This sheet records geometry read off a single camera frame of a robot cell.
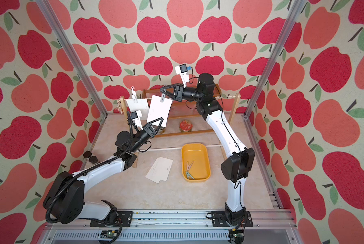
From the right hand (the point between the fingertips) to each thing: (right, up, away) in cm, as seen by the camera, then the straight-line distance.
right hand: (161, 93), depth 64 cm
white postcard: (-4, -40, +29) cm, 50 cm away
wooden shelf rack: (+11, -8, +34) cm, 36 cm away
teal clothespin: (+12, -43, +24) cm, 51 cm away
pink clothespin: (+13, -39, +27) cm, 49 cm away
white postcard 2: (-8, -43, +26) cm, 51 cm away
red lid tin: (+11, -14, +44) cm, 48 cm away
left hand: (+1, -13, +5) cm, 14 cm away
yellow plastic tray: (+21, -32, +34) cm, 52 cm away
